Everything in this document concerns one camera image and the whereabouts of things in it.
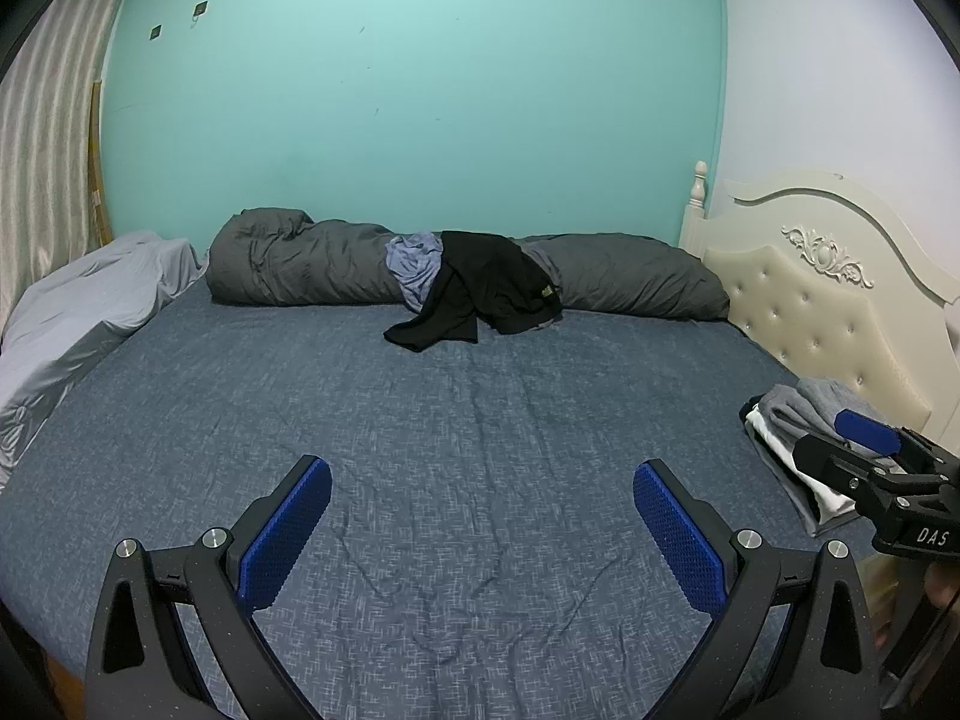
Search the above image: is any black fleece garment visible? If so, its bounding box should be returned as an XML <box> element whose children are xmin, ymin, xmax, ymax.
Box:
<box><xmin>384</xmin><ymin>231</ymin><xmax>563</xmax><ymax>353</ymax></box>

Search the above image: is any person's right hand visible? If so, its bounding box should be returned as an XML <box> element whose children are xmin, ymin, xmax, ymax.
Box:
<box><xmin>924</xmin><ymin>564</ymin><xmax>960</xmax><ymax>610</ymax></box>

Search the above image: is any folded grey sweater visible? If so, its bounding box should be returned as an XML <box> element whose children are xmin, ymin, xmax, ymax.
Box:
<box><xmin>758</xmin><ymin>377</ymin><xmax>885</xmax><ymax>452</ymax></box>

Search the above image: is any folded white garment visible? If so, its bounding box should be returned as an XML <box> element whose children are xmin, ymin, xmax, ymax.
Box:
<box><xmin>747</xmin><ymin>406</ymin><xmax>854</xmax><ymax>527</ymax></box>

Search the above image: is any folded dark grey bottom garment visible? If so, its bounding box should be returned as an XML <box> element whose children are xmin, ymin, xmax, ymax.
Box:
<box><xmin>779</xmin><ymin>465</ymin><xmax>857</xmax><ymax>538</ymax></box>

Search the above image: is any cream tufted headboard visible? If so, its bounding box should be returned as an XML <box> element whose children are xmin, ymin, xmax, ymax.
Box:
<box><xmin>680</xmin><ymin>163</ymin><xmax>958</xmax><ymax>449</ymax></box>

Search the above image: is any blue heathered bed sheet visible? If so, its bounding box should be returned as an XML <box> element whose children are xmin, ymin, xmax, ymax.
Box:
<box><xmin>2</xmin><ymin>284</ymin><xmax>818</xmax><ymax>718</ymax></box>

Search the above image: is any light grey silky blanket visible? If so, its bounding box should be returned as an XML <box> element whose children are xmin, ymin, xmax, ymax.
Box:
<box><xmin>2</xmin><ymin>231</ymin><xmax>203</xmax><ymax>481</ymax></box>

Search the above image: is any rolled dark grey duvet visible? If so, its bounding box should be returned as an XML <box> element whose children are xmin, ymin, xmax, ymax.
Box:
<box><xmin>206</xmin><ymin>208</ymin><xmax>731</xmax><ymax>322</ymax></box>

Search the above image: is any lavender crumpled cloth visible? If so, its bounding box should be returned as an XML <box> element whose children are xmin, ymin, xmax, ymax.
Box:
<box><xmin>386</xmin><ymin>231</ymin><xmax>443</xmax><ymax>314</ymax></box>

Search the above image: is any striped curtain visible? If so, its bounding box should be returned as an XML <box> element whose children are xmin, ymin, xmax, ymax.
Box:
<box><xmin>2</xmin><ymin>0</ymin><xmax>122</xmax><ymax>316</ymax></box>

